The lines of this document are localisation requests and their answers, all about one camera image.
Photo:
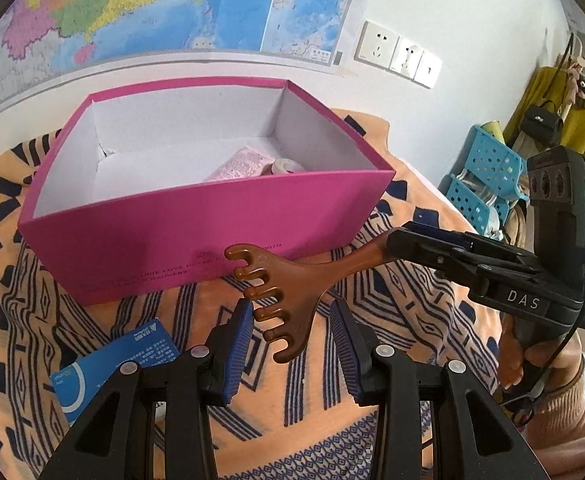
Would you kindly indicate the person's right hand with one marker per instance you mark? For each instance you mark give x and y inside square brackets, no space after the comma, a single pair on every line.
[509,350]

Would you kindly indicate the black handbag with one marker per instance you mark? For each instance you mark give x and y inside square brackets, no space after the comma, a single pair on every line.
[542,122]

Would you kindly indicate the white tape roll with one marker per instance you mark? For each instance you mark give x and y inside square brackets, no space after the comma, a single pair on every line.
[285,166]

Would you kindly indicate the pink hanging ornament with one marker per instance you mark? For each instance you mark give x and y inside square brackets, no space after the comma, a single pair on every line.
[577,82]

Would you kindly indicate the white wall socket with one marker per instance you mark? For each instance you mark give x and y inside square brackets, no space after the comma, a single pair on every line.
[377,45]
[406,56]
[428,69]

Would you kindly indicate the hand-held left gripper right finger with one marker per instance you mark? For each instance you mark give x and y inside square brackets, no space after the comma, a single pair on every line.
[345,350]

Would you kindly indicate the green rolled mat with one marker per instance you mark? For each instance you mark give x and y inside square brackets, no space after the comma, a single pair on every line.
[494,132]

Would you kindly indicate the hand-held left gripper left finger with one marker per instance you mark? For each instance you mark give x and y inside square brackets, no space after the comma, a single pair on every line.
[237,350]

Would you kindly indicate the pink patterned packet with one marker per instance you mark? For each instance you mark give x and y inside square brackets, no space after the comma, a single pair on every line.
[242,165]

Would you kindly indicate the brown comb massager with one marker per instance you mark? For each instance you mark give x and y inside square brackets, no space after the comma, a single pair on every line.
[292,285]

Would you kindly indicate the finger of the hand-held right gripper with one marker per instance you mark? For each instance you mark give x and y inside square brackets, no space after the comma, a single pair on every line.
[442,257]
[472,242]

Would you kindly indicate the orange patterned blanket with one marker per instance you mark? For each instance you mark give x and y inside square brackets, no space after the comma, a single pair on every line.
[412,310]

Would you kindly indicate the colourful wall map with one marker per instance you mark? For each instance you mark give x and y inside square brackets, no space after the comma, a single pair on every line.
[147,5]

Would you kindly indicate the blue cardboard box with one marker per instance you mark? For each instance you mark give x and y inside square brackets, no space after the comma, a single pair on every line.
[117,365]

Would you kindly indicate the pink cardboard box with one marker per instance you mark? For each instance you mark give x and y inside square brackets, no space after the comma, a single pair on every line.
[172,235]

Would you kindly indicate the person's right forearm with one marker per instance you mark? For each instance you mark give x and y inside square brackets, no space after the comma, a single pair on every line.
[572,425]

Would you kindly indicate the yellow garment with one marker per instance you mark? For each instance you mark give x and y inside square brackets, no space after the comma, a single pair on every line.
[582,125]

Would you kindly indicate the blue plastic basket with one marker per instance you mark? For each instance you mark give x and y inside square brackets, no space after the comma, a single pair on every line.
[492,160]
[467,205]

